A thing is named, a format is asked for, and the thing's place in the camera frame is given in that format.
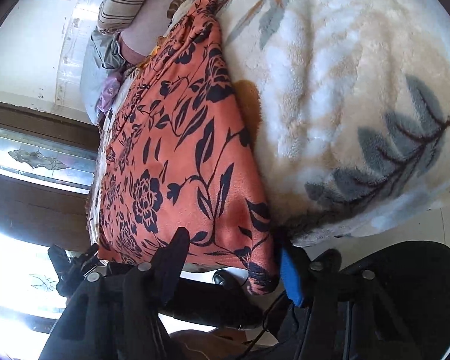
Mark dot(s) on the orange black floral garment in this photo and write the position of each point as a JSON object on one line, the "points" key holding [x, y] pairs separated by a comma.
{"points": [[177, 155]]}

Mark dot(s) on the grey-blue pillow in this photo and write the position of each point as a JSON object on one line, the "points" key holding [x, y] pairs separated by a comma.
{"points": [[103, 57]]}

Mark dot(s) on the pink bed sheet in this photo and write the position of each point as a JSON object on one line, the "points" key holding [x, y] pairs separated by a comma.
{"points": [[138, 40]]}

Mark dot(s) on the striped beige bolster pillow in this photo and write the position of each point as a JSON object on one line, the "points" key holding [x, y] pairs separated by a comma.
{"points": [[116, 15]]}

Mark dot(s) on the dark wooden window frame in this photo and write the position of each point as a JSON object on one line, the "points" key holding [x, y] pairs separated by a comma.
{"points": [[47, 165]]}

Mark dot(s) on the cream leaf-pattern fleece blanket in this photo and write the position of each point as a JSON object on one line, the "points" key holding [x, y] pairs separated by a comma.
{"points": [[348, 102]]}

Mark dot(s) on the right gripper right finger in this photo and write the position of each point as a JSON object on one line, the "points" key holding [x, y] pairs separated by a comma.
{"points": [[392, 304]]}

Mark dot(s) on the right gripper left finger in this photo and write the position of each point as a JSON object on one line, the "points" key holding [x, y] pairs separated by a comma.
{"points": [[116, 316]]}

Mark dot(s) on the purple floral cloth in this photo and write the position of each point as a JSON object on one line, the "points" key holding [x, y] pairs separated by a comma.
{"points": [[109, 91]]}

